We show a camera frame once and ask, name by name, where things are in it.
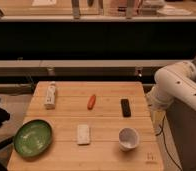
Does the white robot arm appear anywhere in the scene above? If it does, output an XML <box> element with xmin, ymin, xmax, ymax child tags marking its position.
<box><xmin>146</xmin><ymin>61</ymin><xmax>196</xmax><ymax>111</ymax></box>

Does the white sponge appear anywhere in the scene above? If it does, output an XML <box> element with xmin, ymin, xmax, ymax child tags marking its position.
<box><xmin>77</xmin><ymin>124</ymin><xmax>90</xmax><ymax>145</ymax></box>

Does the black remote control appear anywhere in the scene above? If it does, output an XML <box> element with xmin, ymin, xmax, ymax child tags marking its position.
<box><xmin>121</xmin><ymin>99</ymin><xmax>131</xmax><ymax>117</ymax></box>

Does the white bottle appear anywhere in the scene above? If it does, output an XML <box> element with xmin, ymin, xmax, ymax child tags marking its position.
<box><xmin>44</xmin><ymin>82</ymin><xmax>56</xmax><ymax>109</ymax></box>

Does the white paper cup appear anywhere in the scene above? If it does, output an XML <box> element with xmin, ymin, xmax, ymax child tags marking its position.
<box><xmin>118</xmin><ymin>128</ymin><xmax>140</xmax><ymax>152</ymax></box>

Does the green bowl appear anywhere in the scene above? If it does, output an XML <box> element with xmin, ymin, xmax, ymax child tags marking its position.
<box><xmin>13</xmin><ymin>119</ymin><xmax>53</xmax><ymax>158</ymax></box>

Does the black cable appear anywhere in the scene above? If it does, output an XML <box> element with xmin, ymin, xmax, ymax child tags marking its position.
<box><xmin>155</xmin><ymin>114</ymin><xmax>181</xmax><ymax>169</ymax></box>

